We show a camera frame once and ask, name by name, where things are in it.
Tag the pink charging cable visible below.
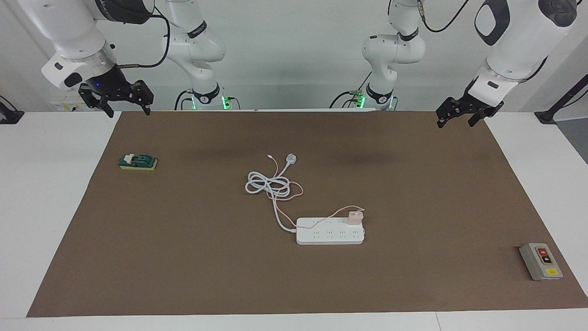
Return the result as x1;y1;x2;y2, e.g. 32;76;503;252
266;154;366;227

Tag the brown table mat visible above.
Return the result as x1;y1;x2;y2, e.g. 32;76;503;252
26;110;588;318

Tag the black clamp stand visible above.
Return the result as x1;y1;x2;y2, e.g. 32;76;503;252
0;95;24;125
534;74;588;125

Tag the white power strip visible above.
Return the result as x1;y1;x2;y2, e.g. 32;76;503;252
296;217;366;245

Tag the grey push-button switch box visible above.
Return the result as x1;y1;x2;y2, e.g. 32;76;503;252
519;243;564;281

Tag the green knife switch yellow base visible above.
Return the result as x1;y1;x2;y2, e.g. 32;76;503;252
119;153;158;171

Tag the white wall socket box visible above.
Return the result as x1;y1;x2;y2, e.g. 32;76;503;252
50;97;89;112

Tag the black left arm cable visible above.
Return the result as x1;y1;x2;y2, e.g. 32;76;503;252
416;0;470;34

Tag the black right base cable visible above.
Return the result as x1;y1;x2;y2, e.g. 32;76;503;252
175;90;196;111

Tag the white power cord with plug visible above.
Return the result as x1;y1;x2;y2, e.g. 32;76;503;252
245;154;298;232

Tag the black base cable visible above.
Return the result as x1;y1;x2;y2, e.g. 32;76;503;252
328;71;373;109
175;90;196;111

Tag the black left base cable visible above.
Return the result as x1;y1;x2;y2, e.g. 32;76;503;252
328;71;373;109

